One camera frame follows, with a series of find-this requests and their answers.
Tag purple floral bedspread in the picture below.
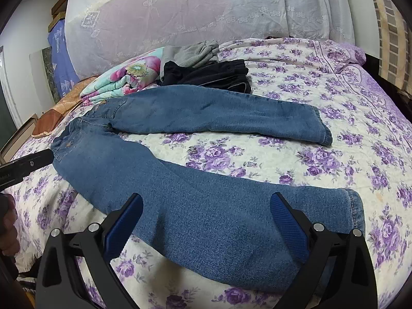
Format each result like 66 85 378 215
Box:
7 38 411 308

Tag orange brown pillow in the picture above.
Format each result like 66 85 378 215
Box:
31 76 97 139

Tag blue denim jeans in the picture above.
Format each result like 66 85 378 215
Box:
51 85 365 293

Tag person's left hand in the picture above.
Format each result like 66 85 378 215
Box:
0 194 20 257

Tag wooden picture frame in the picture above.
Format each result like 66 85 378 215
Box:
1 114 38 165

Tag blue patterned cloth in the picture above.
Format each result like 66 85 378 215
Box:
47 20 80 98

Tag folded black pants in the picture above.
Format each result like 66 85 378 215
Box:
158 59 251 94

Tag striped curtain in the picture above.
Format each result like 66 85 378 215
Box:
373 0 411 98

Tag folded teal floral blanket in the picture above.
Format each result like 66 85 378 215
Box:
80 47 164 103

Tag grey garment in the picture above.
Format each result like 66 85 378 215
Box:
161 40 219 75

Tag large white lace-covered bedding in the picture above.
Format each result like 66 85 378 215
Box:
65 0 355 78

